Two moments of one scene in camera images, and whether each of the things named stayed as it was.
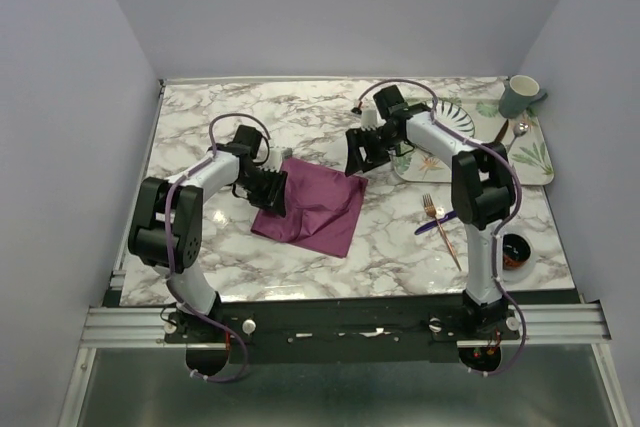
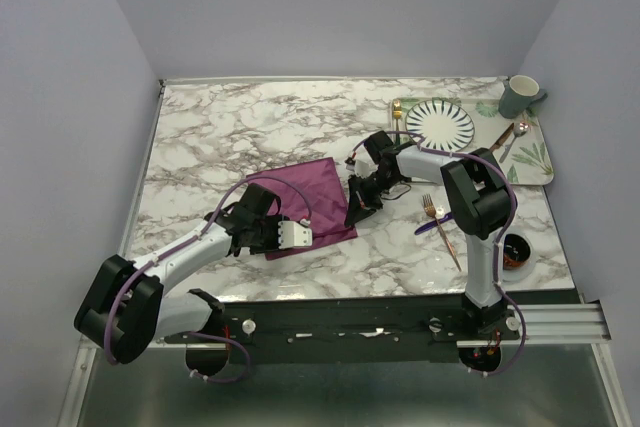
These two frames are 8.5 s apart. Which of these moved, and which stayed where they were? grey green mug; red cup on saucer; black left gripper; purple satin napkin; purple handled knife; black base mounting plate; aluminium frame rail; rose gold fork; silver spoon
Moved: purple satin napkin; black left gripper
Stayed: red cup on saucer; black base mounting plate; silver spoon; rose gold fork; purple handled knife; aluminium frame rail; grey green mug
